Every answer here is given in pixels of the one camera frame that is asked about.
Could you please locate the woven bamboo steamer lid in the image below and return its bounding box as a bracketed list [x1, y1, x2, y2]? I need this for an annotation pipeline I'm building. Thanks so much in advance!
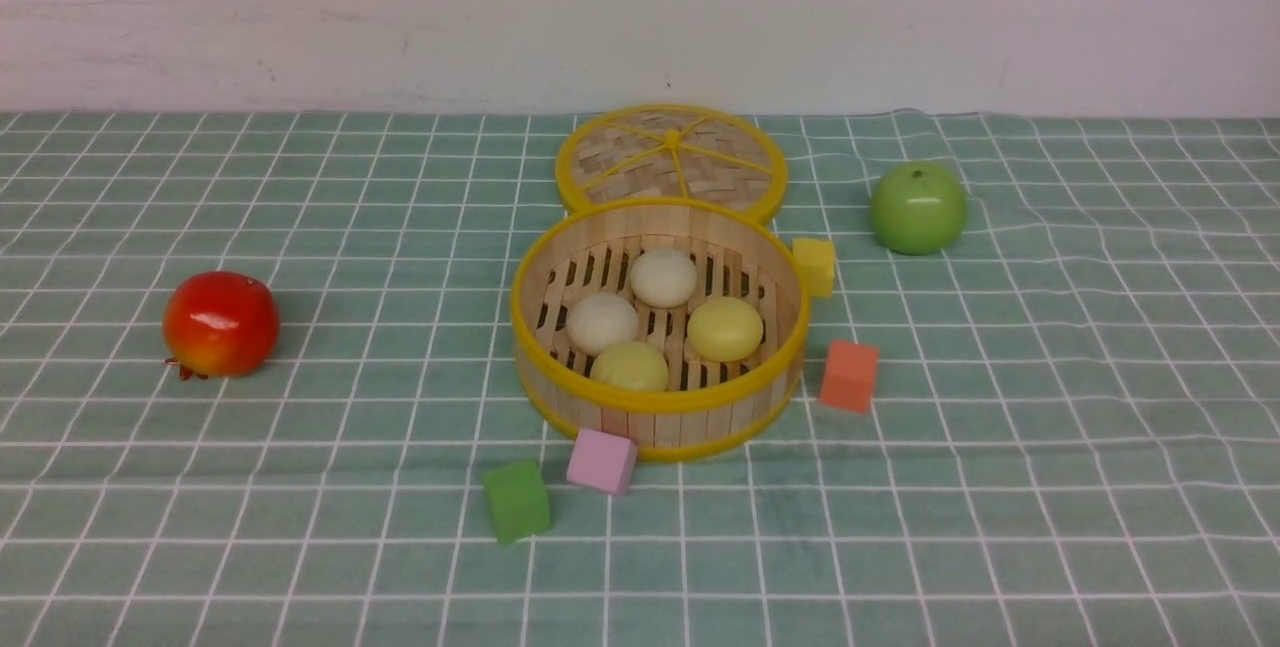
[554, 102, 788, 224]

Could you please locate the white bun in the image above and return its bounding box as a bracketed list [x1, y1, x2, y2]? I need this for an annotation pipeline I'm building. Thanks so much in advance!
[564, 293, 639, 356]
[628, 249, 699, 309]

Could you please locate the green cube block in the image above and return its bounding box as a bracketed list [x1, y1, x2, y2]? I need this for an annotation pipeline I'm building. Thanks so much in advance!
[483, 457, 552, 545]

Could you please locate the bamboo steamer tray yellow rim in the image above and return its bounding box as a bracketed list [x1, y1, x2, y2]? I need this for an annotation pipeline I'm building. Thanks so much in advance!
[509, 199, 812, 463]

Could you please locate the yellow cube block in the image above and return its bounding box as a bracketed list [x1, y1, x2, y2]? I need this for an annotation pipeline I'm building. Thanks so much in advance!
[791, 237, 837, 299]

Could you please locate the orange cube block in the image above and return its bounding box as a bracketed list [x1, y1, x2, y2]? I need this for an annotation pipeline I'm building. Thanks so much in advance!
[817, 340, 881, 414]

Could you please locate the red pomegranate toy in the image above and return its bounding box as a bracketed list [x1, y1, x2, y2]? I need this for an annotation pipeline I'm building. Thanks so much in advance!
[163, 270, 282, 381]

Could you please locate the green checkered tablecloth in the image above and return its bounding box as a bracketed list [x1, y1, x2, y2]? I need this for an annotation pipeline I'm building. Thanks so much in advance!
[1, 111, 1279, 646]

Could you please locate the pink cube block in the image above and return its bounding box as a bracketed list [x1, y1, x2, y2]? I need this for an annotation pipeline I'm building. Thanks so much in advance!
[566, 428, 637, 496]

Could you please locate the yellow bun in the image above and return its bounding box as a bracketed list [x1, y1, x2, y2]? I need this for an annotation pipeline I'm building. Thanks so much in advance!
[687, 296, 764, 363]
[589, 341, 669, 392]

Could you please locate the green apple toy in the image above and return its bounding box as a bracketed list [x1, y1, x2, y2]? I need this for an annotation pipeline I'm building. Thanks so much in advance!
[869, 160, 968, 255]

